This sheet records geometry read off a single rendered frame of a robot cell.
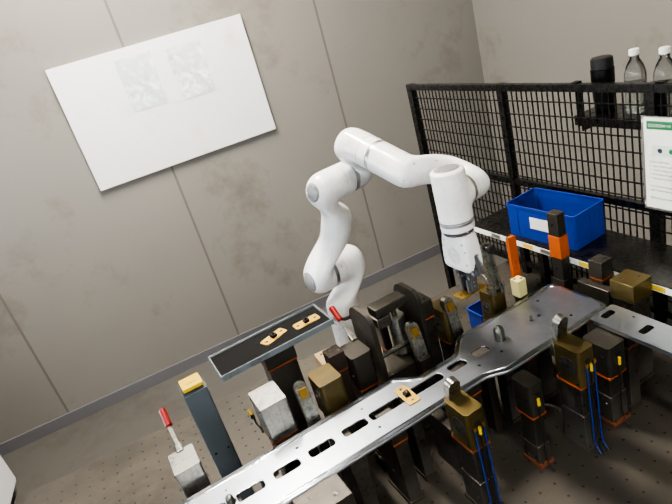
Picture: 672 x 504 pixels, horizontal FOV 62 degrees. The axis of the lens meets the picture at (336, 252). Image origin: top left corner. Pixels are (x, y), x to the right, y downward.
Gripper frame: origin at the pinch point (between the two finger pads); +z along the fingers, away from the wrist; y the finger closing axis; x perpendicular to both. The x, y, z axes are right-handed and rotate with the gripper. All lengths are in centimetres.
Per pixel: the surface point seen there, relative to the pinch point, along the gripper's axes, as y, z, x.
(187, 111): -248, -38, 6
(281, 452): -15, 28, -58
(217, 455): -39, 36, -72
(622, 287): 8, 22, 48
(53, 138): -259, -46, -69
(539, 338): 2.2, 27.2, 19.1
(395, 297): -24.2, 8.4, -8.7
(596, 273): -3, 23, 51
